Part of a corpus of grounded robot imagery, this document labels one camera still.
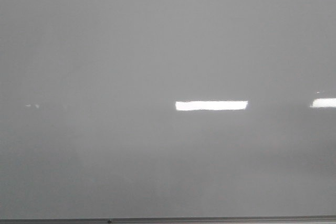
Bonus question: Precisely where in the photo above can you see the white glossy whiteboard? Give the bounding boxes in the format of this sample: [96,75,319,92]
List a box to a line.
[1,0,335,219]

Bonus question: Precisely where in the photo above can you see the grey aluminium whiteboard frame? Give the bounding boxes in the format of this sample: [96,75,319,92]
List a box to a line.
[1,215,335,223]

